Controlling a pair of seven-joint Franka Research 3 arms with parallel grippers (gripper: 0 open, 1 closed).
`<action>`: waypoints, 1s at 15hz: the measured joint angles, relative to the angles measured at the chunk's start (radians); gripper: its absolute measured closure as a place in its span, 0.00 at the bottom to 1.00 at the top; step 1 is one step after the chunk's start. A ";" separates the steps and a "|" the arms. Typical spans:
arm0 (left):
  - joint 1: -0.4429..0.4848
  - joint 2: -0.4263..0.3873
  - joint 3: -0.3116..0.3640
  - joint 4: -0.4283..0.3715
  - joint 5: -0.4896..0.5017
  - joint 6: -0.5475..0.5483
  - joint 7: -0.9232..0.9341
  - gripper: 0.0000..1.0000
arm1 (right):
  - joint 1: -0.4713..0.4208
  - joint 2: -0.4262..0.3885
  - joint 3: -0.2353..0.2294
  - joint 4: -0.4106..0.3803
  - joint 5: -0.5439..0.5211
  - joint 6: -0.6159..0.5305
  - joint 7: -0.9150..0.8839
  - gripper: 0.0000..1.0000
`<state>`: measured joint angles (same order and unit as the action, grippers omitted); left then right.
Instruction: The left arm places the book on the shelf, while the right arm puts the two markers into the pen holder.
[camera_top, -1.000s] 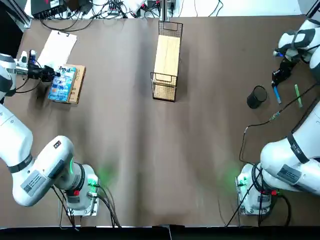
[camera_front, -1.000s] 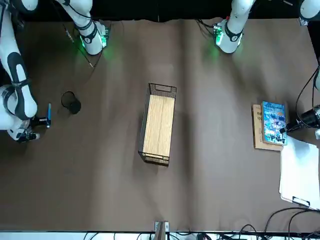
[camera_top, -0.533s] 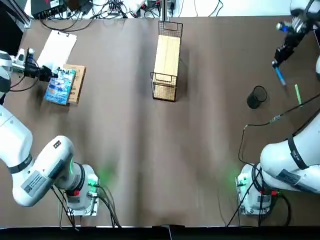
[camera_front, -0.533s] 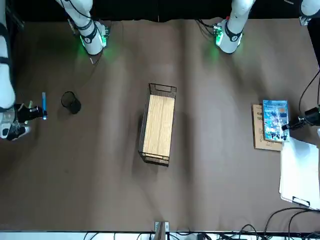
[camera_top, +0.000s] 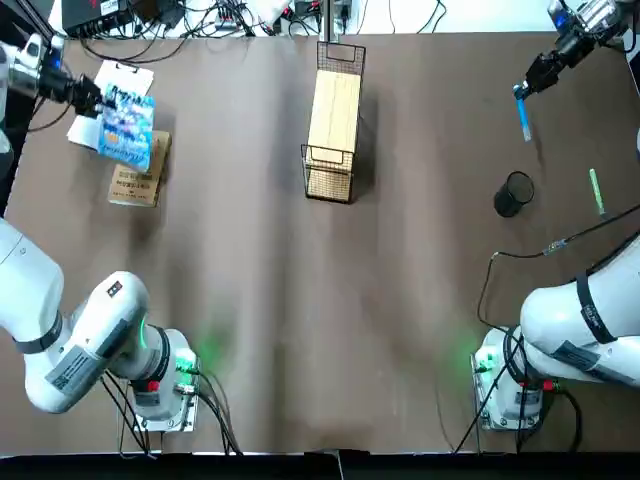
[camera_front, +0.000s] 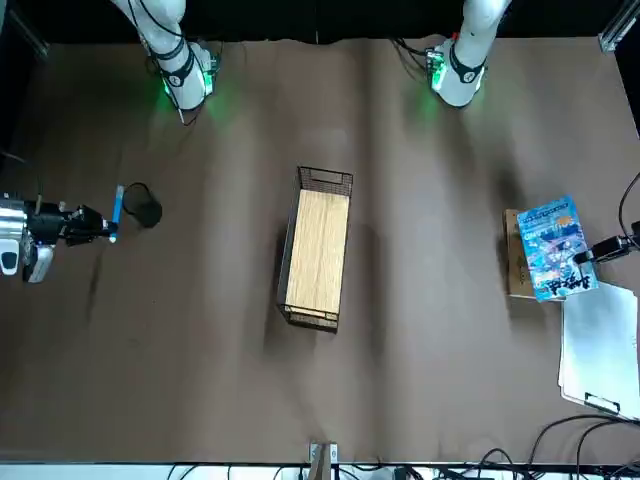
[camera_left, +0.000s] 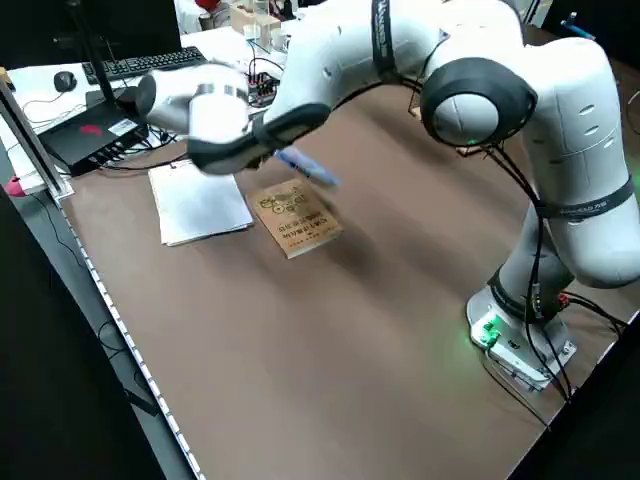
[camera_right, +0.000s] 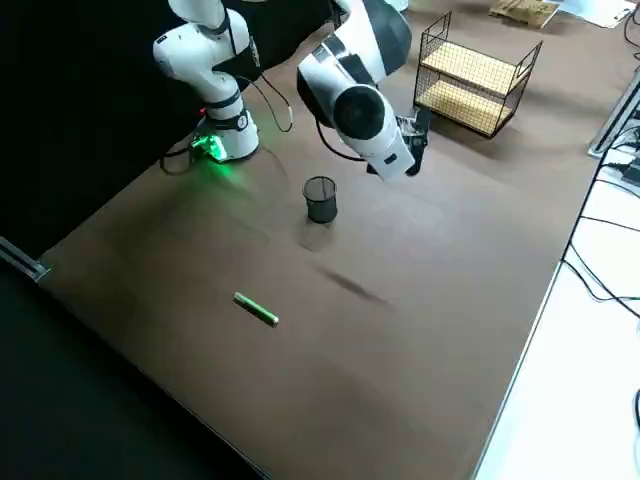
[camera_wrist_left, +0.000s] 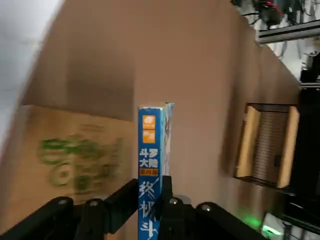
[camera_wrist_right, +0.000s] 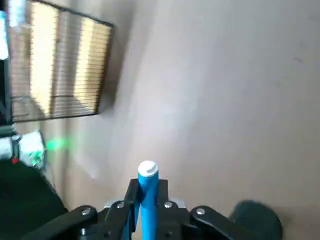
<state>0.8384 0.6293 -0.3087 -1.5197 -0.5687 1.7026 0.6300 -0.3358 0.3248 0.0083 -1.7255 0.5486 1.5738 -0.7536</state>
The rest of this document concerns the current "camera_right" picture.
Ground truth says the brown cardboard piece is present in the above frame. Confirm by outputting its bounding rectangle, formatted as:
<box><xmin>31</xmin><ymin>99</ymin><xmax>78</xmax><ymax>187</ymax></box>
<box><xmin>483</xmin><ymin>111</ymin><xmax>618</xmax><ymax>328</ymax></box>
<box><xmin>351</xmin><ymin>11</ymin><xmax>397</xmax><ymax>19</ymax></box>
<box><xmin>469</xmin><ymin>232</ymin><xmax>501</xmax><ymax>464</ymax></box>
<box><xmin>488</xmin><ymin>0</ymin><xmax>560</xmax><ymax>29</ymax></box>

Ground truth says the black mesh pen holder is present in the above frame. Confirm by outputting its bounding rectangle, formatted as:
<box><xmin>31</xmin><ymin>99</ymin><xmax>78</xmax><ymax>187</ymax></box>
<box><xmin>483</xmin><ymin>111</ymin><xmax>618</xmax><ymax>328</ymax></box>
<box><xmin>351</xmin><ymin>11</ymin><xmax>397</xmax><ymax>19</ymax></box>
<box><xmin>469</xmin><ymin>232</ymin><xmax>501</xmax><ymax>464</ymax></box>
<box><xmin>302</xmin><ymin>175</ymin><xmax>339</xmax><ymax>225</ymax></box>

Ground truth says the green marker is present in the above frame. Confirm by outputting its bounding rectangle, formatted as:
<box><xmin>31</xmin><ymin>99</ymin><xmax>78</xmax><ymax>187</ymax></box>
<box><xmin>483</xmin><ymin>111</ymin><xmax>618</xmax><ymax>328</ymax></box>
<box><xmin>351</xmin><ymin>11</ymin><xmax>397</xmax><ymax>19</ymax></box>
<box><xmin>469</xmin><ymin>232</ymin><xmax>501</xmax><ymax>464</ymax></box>
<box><xmin>233</xmin><ymin>291</ymin><xmax>281</xmax><ymax>329</ymax></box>

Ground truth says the aluminium frame rail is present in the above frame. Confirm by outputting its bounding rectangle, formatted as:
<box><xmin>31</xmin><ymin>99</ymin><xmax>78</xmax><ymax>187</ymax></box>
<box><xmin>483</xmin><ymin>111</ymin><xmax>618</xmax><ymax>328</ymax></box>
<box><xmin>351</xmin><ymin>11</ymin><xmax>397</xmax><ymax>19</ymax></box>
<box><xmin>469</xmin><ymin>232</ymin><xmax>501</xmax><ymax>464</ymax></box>
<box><xmin>0</xmin><ymin>234</ymin><xmax>55</xmax><ymax>285</ymax></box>

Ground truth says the black desk cable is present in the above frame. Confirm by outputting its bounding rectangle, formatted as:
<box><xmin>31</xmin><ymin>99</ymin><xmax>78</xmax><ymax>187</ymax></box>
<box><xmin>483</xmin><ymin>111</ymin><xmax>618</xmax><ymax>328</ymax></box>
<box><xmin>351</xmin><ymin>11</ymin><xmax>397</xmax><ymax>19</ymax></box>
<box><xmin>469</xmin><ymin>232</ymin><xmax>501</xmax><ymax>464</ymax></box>
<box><xmin>561</xmin><ymin>149</ymin><xmax>640</xmax><ymax>321</ymax></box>

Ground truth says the black wire wooden shelf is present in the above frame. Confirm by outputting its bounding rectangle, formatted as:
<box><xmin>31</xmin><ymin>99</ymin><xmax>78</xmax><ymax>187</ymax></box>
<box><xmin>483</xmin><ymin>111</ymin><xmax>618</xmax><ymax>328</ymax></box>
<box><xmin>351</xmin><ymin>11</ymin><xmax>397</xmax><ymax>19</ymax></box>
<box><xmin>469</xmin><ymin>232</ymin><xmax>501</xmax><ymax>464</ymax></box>
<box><xmin>413</xmin><ymin>10</ymin><xmax>545</xmax><ymax>140</ymax></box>

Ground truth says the aluminium camera post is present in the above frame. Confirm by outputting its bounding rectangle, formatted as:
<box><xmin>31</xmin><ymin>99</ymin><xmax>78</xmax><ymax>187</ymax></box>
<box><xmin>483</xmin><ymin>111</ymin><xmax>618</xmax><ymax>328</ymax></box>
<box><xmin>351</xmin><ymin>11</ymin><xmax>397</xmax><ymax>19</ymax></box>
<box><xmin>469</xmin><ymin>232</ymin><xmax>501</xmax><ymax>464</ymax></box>
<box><xmin>588</xmin><ymin>69</ymin><xmax>640</xmax><ymax>160</ymax></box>

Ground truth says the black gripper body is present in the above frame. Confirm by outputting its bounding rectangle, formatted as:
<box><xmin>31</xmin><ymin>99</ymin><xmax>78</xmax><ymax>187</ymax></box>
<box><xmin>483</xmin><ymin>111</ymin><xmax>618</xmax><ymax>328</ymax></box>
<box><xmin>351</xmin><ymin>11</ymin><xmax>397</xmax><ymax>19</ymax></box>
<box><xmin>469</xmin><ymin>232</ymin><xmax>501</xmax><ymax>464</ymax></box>
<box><xmin>396</xmin><ymin>108</ymin><xmax>434</xmax><ymax>177</ymax></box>

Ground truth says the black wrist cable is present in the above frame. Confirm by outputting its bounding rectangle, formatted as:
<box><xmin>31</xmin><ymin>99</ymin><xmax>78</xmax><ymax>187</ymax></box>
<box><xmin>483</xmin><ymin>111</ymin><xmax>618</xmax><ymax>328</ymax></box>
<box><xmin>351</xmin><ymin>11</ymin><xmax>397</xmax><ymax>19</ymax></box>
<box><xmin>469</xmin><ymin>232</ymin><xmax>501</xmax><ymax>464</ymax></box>
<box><xmin>238</xmin><ymin>74</ymin><xmax>295</xmax><ymax>134</ymax></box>

